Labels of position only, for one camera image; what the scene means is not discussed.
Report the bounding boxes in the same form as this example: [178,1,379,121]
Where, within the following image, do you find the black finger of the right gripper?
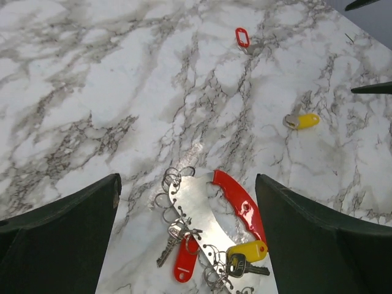
[351,81,392,94]
[345,0,379,12]

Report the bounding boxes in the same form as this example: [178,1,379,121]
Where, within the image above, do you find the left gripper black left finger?
[1,173,122,293]

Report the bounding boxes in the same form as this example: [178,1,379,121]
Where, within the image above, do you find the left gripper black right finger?
[255,175,391,293]

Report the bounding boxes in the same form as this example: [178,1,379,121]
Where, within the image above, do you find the yellow key tag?
[296,113,320,130]
[226,240,268,263]

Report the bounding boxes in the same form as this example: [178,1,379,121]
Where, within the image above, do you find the large red key tag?
[235,28,251,48]

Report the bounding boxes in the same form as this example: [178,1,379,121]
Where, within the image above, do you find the metal red key organizer plate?
[161,167,266,293]

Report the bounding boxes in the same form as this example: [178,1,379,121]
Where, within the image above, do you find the silver key black head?
[226,253,270,278]

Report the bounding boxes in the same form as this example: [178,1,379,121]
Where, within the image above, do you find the silver key left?
[282,104,301,130]

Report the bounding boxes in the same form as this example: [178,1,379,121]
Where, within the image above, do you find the silver key middle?
[156,224,185,268]

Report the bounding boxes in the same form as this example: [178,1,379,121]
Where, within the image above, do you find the small red key tag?
[173,236,199,283]

